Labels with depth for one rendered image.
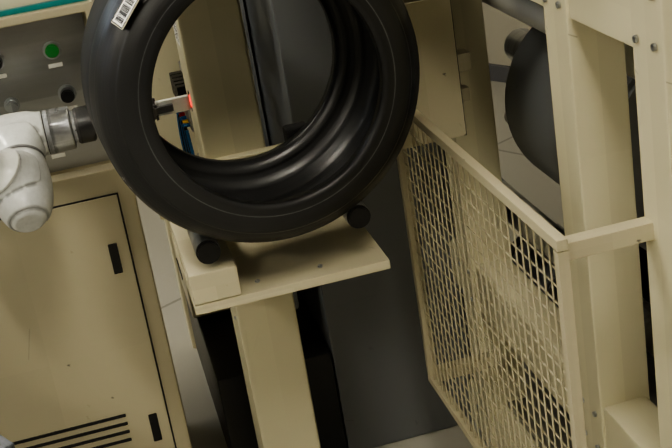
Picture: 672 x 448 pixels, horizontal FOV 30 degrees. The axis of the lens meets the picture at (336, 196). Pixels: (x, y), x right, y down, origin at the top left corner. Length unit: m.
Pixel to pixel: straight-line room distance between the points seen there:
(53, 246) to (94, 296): 0.15
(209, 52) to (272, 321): 0.61
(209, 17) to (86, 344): 0.87
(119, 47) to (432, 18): 0.74
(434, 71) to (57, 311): 1.02
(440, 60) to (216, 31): 0.45
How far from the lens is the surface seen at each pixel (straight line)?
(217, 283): 2.27
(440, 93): 2.58
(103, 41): 2.09
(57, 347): 2.95
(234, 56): 2.53
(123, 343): 2.96
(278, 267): 2.37
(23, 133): 2.54
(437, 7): 2.54
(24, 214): 2.41
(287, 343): 2.76
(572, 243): 1.87
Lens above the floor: 1.75
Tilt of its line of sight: 21 degrees down
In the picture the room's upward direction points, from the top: 9 degrees counter-clockwise
